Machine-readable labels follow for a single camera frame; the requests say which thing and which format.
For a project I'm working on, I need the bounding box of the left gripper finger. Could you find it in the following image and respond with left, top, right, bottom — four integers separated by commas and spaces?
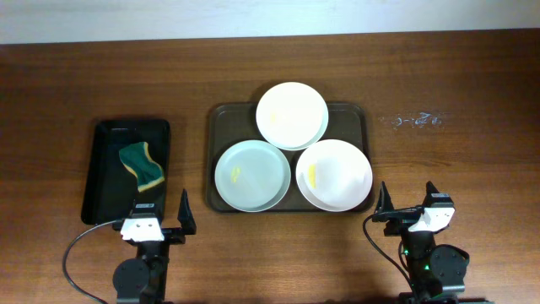
177, 189, 197, 235
132, 200, 156, 216

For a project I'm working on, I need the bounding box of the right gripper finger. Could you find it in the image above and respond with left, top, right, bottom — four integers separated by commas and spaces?
375, 182, 394, 214
423, 181, 452, 208

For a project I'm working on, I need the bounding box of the green and yellow sponge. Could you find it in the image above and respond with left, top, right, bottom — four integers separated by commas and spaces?
119, 142, 165, 193

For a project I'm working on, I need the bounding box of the white plate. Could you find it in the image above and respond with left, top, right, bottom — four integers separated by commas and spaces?
256, 82, 329, 150
295, 139, 373, 212

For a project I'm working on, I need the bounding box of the pale blue plate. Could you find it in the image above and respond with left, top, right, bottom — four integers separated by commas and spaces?
214, 139, 292, 213

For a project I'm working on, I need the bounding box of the white plate top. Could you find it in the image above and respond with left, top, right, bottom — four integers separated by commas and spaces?
256, 82, 329, 150

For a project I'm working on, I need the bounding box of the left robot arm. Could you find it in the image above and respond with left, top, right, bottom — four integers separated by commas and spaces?
112, 190, 197, 304

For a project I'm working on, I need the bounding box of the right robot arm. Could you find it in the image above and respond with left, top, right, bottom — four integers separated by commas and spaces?
362, 182, 487, 304

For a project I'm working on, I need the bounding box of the black rectangular tray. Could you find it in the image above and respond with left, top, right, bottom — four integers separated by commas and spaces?
81, 118, 170, 225

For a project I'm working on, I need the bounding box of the brown serving tray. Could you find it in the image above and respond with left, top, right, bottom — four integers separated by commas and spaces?
205, 102, 370, 214

